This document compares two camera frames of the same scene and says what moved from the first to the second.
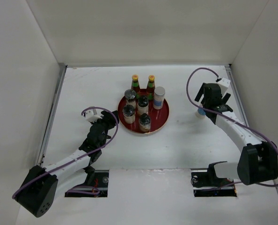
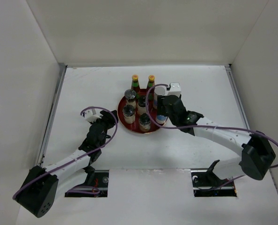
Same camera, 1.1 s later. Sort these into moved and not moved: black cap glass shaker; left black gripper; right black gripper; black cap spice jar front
Moved: right black gripper
Not moved: black cap glass shaker; left black gripper; black cap spice jar front
